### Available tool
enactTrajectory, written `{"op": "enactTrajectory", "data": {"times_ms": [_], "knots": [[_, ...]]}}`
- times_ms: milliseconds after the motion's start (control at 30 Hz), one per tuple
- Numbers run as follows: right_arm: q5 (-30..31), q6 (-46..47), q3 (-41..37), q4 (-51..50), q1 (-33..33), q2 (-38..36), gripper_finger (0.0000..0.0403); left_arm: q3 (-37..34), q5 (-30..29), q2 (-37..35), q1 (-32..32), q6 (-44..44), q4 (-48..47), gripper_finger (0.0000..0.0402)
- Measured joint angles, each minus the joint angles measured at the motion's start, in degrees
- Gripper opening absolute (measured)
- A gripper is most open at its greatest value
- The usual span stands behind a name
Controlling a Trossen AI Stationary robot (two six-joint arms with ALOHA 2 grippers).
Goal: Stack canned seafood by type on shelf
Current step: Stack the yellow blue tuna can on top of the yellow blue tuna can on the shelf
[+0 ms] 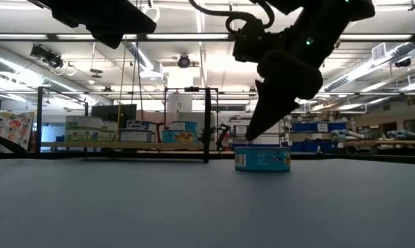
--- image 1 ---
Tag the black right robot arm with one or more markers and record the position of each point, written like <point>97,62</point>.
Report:
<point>331,20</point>

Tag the long ceiling light bar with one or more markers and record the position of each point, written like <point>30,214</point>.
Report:
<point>193,36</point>

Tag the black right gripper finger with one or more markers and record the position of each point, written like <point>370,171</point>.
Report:
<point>272,110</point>
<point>257,91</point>

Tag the black monitor screen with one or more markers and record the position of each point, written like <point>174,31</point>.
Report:
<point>111,113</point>

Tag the blue storage bin row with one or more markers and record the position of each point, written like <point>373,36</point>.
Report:
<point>314,126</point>
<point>310,147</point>

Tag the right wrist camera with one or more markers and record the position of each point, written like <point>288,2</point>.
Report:
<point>248,41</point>

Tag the black ceiling spotlight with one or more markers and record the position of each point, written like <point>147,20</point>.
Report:
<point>45,55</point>

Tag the colourful printed box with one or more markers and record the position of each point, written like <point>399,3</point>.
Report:
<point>11,127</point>

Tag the wooden shelf board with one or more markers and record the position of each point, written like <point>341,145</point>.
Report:
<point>124,146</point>

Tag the white air vent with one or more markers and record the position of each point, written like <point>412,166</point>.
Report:
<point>379,51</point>

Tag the black ceiling dome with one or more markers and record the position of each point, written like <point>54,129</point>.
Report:
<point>403,62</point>

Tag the wooden top workbench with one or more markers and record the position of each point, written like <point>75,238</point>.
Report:
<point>382,142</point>

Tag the small black robot arm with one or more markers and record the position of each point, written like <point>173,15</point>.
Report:
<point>222,132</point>

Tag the black overhead camera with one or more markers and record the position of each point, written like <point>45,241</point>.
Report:
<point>183,61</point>

